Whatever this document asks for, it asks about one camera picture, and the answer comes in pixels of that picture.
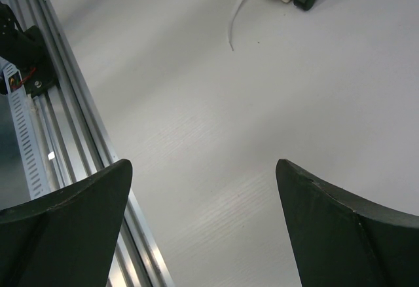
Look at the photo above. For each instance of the white slotted cable duct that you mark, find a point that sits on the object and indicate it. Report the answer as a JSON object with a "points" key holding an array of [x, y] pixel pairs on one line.
{"points": [[30, 154]]}

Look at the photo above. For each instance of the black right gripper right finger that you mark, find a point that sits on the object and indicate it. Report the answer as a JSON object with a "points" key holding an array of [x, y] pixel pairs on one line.
{"points": [[341, 239]]}

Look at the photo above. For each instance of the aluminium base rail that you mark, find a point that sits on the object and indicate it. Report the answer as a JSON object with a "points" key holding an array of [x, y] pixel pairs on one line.
{"points": [[74, 145]]}

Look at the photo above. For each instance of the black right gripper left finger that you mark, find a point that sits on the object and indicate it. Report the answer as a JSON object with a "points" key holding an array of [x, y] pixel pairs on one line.
{"points": [[67, 237]]}

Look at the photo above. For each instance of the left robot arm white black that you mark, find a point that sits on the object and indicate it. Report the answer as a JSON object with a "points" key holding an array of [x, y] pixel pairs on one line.
{"points": [[27, 51]]}

